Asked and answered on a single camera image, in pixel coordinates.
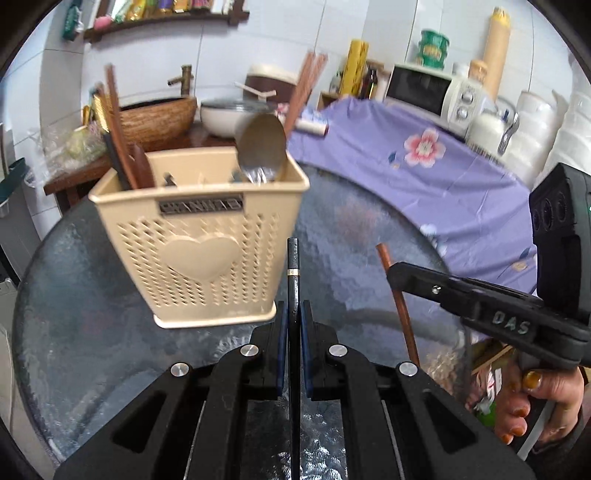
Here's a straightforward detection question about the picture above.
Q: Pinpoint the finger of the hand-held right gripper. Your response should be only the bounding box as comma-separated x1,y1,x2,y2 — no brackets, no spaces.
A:
387,262,589,370

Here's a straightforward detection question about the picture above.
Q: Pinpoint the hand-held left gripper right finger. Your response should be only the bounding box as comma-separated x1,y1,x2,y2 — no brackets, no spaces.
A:
299,300,536,480

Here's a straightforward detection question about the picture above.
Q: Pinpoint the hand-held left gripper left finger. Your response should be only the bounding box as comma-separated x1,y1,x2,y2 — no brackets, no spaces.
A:
53,301,289,480

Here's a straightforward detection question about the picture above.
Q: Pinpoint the beige perforated utensil holder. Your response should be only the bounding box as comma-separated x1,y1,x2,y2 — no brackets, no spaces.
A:
88,148,311,329

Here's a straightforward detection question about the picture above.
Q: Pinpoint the metal spoon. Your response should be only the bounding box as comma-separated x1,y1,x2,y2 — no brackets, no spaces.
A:
235,113,288,183

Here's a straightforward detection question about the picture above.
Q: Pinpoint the wooden handle spoon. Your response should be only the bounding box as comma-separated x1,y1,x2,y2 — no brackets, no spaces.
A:
130,143,155,189

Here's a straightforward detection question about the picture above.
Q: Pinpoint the person's right hand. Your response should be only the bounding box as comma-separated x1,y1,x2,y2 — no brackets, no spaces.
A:
496,364,585,446

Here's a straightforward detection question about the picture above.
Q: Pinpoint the white disposable bowl stack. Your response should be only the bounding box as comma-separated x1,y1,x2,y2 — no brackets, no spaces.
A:
503,90,561,172
545,88,591,178

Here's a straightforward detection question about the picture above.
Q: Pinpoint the white electric kettle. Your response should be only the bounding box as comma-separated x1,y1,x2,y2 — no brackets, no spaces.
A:
466,111,520,155

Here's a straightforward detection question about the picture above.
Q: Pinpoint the purple floral cloth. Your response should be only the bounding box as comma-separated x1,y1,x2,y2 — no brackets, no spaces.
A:
286,97,541,296

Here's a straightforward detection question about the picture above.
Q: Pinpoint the white microwave oven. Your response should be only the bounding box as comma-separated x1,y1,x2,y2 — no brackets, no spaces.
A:
385,64,485,137

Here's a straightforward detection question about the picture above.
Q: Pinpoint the tall beige roll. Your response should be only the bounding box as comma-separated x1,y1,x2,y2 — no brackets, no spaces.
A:
482,7,512,99

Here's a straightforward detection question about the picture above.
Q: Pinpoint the white bowl with glass lid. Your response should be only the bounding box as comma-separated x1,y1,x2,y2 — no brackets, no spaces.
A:
199,98,278,138

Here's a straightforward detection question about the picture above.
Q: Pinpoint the dark glass bottle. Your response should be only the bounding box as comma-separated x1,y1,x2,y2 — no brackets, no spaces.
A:
360,65,378,100

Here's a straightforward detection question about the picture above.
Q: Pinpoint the woven pattern wash basin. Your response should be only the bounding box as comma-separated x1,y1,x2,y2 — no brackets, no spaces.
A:
117,96,198,145

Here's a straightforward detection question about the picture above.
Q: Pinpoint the wooden side table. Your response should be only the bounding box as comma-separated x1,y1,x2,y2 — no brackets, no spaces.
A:
44,154,118,206

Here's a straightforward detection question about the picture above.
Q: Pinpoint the beige and brown rice cooker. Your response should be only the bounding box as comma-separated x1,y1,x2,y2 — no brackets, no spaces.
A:
243,64,300,104

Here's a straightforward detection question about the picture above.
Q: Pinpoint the grey water dispenser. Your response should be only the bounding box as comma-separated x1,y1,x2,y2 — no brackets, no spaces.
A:
0,185,44,287

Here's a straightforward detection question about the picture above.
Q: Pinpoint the brass bamboo style faucet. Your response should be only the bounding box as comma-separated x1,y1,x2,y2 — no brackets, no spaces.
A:
167,65,193,99

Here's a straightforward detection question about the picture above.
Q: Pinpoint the clear plastic bag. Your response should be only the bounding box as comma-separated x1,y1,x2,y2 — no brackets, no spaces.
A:
44,122,108,172

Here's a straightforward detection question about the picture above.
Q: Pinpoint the teal cup holder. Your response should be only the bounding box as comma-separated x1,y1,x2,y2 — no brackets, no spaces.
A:
0,157,27,217

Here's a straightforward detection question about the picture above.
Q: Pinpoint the row of shelf packets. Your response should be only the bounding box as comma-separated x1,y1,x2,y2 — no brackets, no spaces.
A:
62,0,241,29

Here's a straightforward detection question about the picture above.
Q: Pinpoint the dark wooden wall shelf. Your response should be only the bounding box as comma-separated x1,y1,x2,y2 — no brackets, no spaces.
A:
83,9,250,43

